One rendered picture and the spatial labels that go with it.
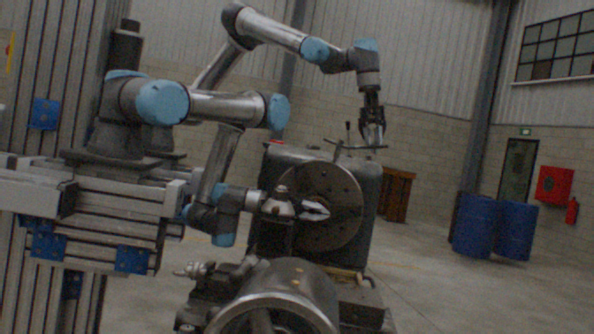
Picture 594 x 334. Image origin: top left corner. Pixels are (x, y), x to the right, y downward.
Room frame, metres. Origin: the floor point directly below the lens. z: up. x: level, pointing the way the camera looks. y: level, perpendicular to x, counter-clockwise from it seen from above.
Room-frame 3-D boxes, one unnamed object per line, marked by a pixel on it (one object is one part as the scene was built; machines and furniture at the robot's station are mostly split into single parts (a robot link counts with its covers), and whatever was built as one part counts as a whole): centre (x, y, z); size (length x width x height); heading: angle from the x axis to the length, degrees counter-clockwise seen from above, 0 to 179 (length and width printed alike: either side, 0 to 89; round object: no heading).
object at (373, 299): (1.21, -0.03, 0.95); 0.43 x 0.17 x 0.05; 87
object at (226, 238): (1.64, 0.20, 0.98); 0.11 x 0.08 x 0.11; 51
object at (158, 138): (1.94, 0.54, 1.21); 0.15 x 0.15 x 0.10
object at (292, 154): (2.23, -0.09, 1.06); 0.59 x 0.48 x 0.39; 177
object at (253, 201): (1.62, 0.11, 1.08); 0.08 x 0.05 x 0.08; 176
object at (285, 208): (1.22, 0.03, 1.13); 0.08 x 0.08 x 0.03
